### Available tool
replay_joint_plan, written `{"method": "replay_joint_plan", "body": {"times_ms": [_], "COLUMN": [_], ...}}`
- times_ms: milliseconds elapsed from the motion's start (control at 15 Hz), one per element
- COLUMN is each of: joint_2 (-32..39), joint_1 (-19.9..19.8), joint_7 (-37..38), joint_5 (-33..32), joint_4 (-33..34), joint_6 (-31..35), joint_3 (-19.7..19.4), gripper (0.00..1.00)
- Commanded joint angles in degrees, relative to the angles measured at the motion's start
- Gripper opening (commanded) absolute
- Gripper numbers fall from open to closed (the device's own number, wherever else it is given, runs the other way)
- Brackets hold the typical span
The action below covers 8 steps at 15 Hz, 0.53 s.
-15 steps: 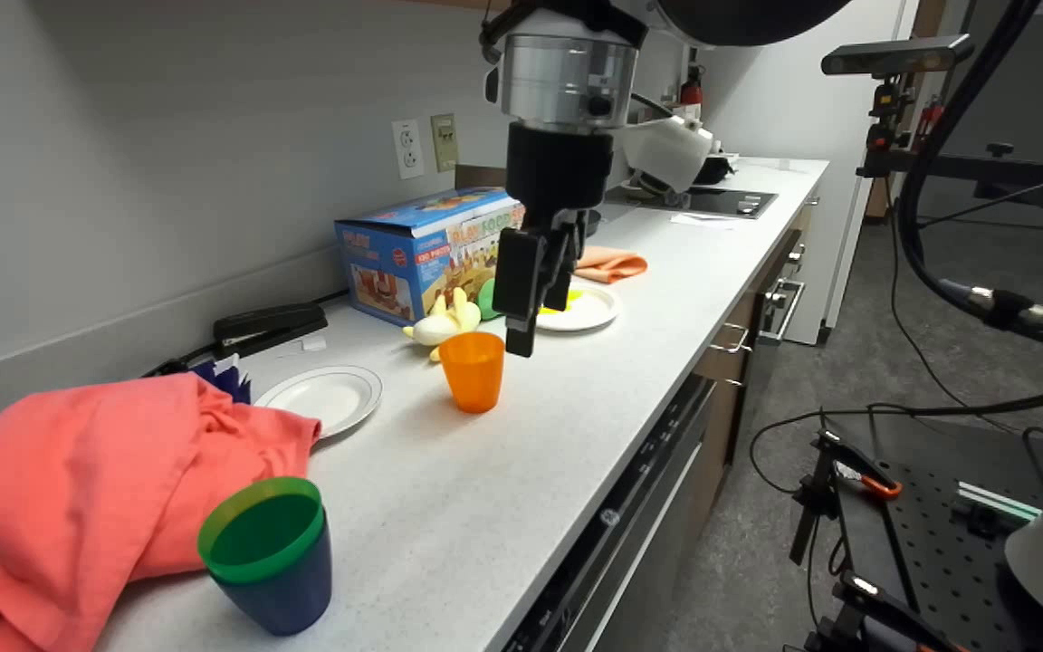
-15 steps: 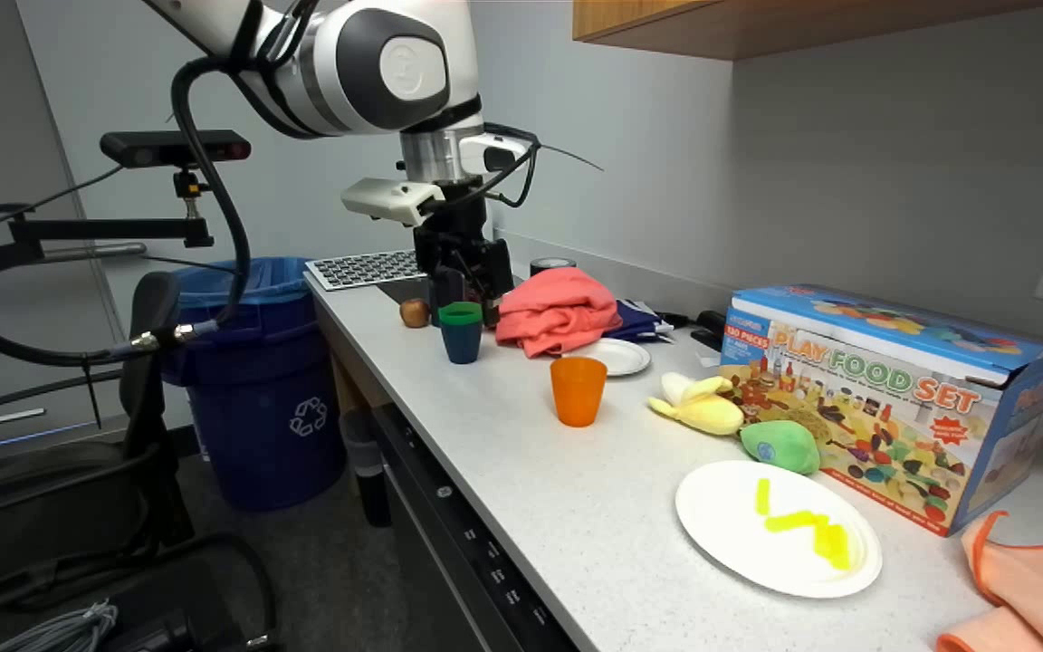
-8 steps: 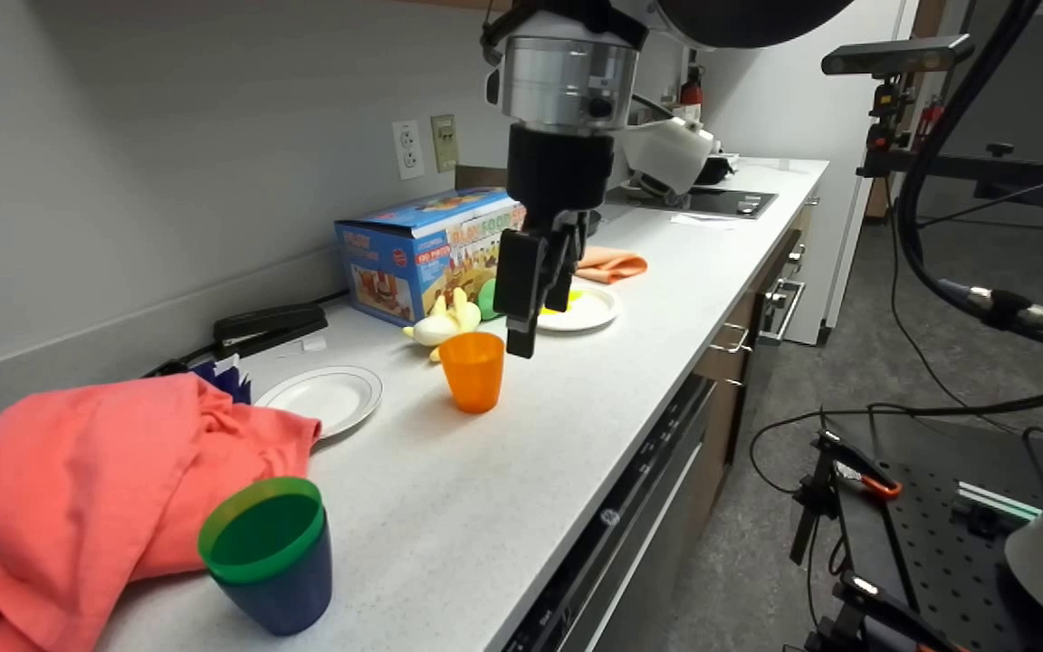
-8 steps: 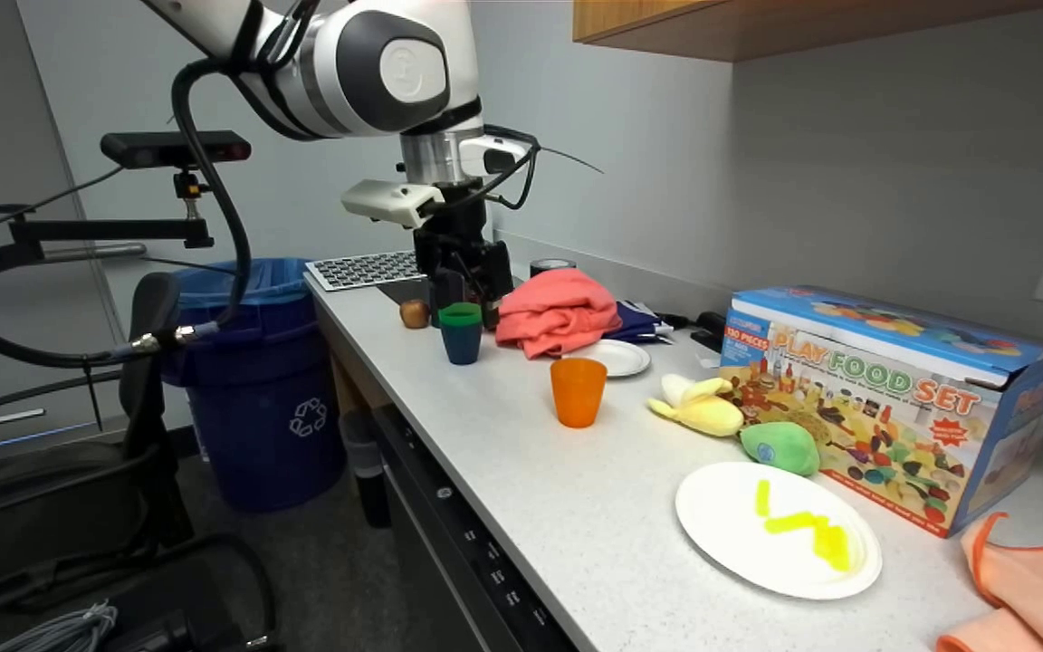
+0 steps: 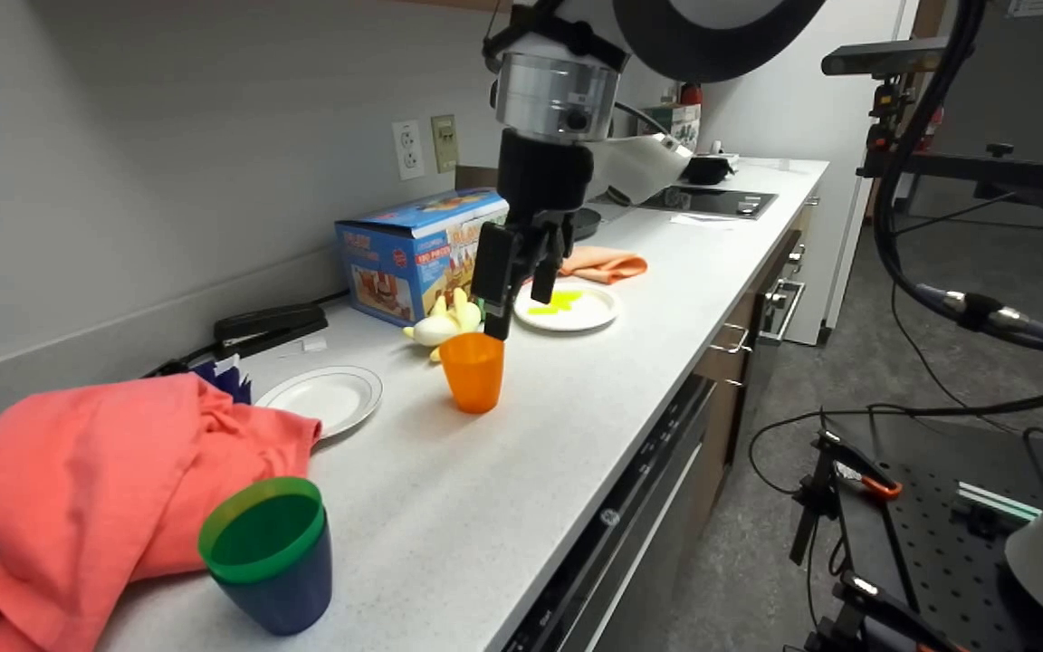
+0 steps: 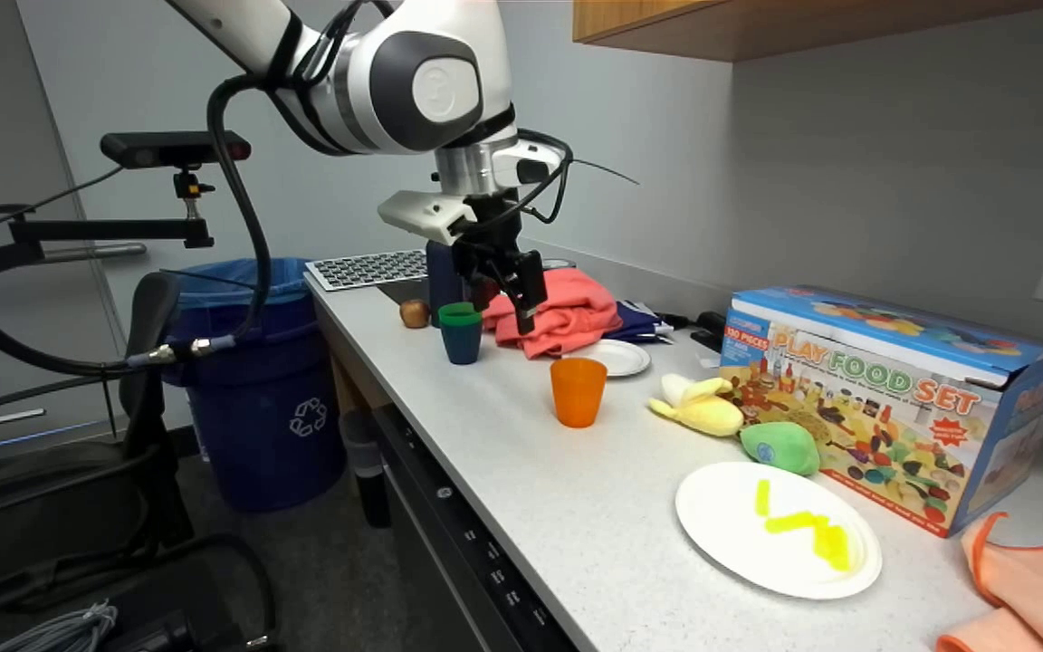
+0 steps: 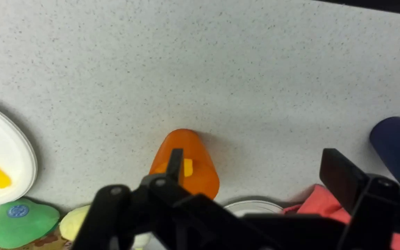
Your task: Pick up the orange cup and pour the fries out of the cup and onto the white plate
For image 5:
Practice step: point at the black flat cooktop panel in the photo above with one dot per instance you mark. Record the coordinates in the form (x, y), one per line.
(716, 202)

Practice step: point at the orange black bar clamp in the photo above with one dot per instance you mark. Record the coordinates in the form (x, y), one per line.
(849, 471)
(871, 611)

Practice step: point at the yellow toy fry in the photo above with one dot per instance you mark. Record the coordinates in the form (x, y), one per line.
(547, 308)
(569, 297)

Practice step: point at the black perforated breadboard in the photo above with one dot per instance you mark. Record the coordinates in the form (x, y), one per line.
(944, 557)

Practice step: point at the orange plastic cup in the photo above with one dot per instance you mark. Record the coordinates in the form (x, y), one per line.
(473, 380)

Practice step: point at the large white plate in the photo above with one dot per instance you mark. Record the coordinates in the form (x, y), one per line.
(597, 313)

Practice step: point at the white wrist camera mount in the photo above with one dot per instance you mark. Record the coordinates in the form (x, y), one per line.
(648, 169)

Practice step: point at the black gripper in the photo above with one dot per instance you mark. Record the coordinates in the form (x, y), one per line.
(546, 183)

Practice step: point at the white wall outlet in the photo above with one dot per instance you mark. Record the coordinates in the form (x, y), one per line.
(412, 148)

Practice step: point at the blue play food box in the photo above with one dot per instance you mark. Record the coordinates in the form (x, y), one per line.
(406, 259)

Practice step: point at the black stapler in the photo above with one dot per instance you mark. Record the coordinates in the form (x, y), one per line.
(271, 326)

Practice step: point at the green plastic cup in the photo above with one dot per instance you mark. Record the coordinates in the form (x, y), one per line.
(262, 538)

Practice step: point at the black bowl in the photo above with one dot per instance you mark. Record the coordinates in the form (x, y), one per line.
(708, 169)

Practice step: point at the red white bottle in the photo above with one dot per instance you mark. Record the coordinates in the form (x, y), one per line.
(691, 109)

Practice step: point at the yellow banana plush toy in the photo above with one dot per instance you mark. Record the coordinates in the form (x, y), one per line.
(443, 323)

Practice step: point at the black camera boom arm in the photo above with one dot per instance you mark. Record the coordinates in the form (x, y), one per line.
(970, 165)

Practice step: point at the black dishwasher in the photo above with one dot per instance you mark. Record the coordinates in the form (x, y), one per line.
(652, 565)

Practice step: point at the black stereo camera bar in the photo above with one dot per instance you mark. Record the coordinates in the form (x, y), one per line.
(886, 55)

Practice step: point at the light orange cloth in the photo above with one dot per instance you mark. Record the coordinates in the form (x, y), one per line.
(606, 267)

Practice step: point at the wooden base cabinet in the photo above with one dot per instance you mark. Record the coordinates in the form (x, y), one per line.
(725, 400)

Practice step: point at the coral red cloth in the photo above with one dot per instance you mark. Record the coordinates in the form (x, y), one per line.
(98, 510)

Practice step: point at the dark blue pouch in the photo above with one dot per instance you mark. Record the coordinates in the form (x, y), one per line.
(228, 383)

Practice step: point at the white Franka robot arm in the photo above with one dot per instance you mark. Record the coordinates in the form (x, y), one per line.
(725, 41)

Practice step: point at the beige wall switch plate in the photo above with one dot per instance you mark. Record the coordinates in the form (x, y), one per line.
(443, 142)

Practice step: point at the small white plate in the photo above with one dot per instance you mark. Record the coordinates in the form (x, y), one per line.
(326, 400)

